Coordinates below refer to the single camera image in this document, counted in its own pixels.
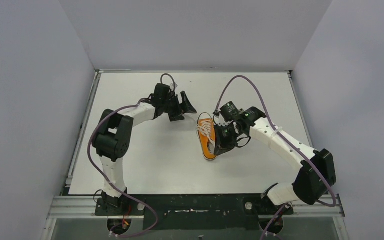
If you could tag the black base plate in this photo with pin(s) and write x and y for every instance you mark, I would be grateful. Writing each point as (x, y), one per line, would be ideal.
(192, 211)

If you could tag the white shoelace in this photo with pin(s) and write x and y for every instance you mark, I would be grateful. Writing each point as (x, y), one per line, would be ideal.
(206, 131)

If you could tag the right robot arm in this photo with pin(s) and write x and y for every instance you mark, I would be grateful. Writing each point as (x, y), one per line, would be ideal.
(315, 169)

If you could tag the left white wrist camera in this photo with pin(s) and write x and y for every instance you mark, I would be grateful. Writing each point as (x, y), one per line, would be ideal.
(173, 86)

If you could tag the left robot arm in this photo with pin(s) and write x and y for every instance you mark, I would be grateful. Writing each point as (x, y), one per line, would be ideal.
(112, 136)

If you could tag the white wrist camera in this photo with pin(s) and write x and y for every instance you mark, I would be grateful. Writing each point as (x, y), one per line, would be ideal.
(219, 122)
(173, 86)

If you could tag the orange canvas sneaker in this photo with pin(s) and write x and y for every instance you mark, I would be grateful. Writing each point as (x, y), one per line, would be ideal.
(209, 156)

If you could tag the aluminium frame rail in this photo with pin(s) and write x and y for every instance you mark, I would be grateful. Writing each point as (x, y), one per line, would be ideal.
(83, 207)

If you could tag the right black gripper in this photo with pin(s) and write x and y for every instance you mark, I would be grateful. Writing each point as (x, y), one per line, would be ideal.
(222, 145)

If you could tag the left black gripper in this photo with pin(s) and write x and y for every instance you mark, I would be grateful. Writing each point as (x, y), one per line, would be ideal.
(177, 108)

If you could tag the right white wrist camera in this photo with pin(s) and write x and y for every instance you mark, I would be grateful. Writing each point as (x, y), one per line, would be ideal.
(219, 122)

